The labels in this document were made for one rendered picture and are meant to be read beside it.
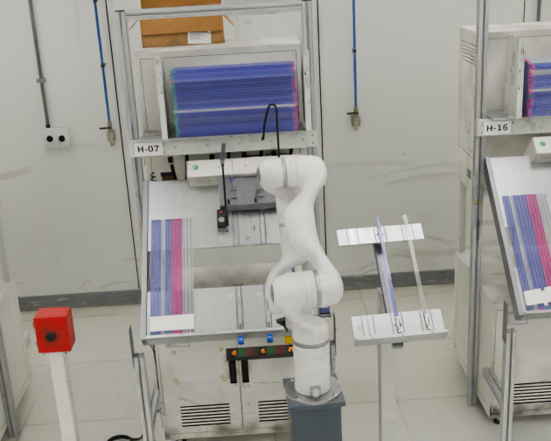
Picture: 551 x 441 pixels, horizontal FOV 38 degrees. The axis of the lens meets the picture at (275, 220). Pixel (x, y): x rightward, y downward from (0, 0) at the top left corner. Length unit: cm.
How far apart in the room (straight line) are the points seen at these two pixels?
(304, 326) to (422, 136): 260
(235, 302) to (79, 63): 218
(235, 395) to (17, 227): 215
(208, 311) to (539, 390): 155
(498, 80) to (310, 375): 163
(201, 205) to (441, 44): 209
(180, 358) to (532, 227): 156
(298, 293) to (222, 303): 70
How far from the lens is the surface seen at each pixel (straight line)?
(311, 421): 269
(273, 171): 257
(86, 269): 518
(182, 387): 356
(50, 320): 328
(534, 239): 338
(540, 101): 348
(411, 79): 487
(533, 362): 372
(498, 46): 359
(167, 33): 359
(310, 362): 261
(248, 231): 327
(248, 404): 360
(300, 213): 254
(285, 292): 249
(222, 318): 311
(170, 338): 310
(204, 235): 327
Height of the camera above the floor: 209
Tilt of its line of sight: 19 degrees down
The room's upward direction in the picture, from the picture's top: 3 degrees counter-clockwise
